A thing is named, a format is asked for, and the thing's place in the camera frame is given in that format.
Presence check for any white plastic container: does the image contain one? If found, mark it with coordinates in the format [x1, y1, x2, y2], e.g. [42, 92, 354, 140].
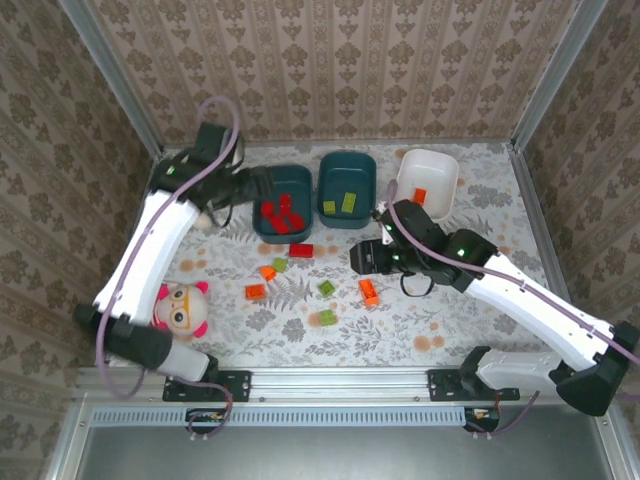
[396, 148, 460, 223]

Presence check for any aluminium back rail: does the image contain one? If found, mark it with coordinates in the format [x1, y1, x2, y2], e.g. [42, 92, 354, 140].
[162, 138, 514, 150]

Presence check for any teal plastic container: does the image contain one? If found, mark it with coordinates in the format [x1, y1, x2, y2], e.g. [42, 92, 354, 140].
[316, 151, 378, 230]
[251, 164, 315, 245]

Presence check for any pink plush toy with glasses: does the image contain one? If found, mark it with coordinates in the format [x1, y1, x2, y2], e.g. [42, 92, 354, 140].
[151, 280, 210, 342]

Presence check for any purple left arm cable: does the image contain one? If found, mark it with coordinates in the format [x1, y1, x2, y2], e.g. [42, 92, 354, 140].
[94, 96, 244, 442]

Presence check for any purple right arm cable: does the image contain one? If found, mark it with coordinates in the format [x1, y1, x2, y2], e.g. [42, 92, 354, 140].
[387, 179, 640, 439]

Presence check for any small connector board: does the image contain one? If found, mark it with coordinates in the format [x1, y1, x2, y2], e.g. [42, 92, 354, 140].
[187, 407, 226, 434]
[464, 407, 501, 432]

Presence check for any white slotted cable duct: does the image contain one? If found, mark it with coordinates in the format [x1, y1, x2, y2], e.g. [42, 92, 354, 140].
[89, 404, 476, 429]

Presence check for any aluminium frame post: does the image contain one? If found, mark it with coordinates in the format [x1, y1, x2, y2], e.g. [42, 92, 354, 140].
[58, 0, 165, 157]
[510, 0, 611, 151]

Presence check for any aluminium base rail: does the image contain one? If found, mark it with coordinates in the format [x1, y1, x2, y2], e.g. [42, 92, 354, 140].
[74, 364, 614, 404]

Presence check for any grey metal panel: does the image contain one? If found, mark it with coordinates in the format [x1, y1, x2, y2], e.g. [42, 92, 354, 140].
[47, 403, 626, 480]

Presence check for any long orange lego brick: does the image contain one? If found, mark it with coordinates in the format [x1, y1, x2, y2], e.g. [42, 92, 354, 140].
[358, 279, 380, 307]

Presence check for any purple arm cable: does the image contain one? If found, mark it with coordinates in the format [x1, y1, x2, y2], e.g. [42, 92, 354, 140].
[94, 96, 244, 442]
[387, 179, 640, 439]

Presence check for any floral table cover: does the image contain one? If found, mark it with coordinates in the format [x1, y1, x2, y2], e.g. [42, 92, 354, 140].
[102, 142, 576, 370]

